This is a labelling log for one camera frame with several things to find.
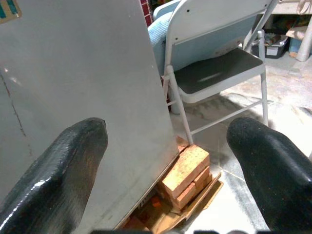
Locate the red brick column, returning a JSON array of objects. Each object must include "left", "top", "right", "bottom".
[{"left": 139, "top": 0, "right": 153, "bottom": 28}]

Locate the orange brick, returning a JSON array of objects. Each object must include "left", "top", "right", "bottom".
[
  {"left": 194, "top": 165, "right": 213, "bottom": 190},
  {"left": 174, "top": 181, "right": 197, "bottom": 211},
  {"left": 159, "top": 143, "right": 211, "bottom": 198}
]

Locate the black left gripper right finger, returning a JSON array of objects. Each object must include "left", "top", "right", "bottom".
[{"left": 226, "top": 117, "right": 312, "bottom": 232}]

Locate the silver fridge door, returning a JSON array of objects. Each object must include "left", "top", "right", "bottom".
[{"left": 0, "top": 0, "right": 180, "bottom": 234}]

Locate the light blue padded mat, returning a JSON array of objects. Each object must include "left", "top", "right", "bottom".
[{"left": 147, "top": 0, "right": 265, "bottom": 76}]

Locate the black storage bin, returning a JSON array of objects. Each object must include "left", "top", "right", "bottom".
[{"left": 264, "top": 35, "right": 291, "bottom": 59}]

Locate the brown cardboard sheet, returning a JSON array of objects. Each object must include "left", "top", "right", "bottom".
[{"left": 114, "top": 170, "right": 224, "bottom": 232}]

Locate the tan and teal sticker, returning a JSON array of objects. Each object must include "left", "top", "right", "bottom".
[{"left": 0, "top": 0, "right": 22, "bottom": 24}]

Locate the grey metal folding chair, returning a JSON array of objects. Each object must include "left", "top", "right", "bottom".
[{"left": 162, "top": 0, "right": 278, "bottom": 146}]

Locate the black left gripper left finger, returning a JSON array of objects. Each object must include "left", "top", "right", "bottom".
[{"left": 0, "top": 117, "right": 109, "bottom": 234}]

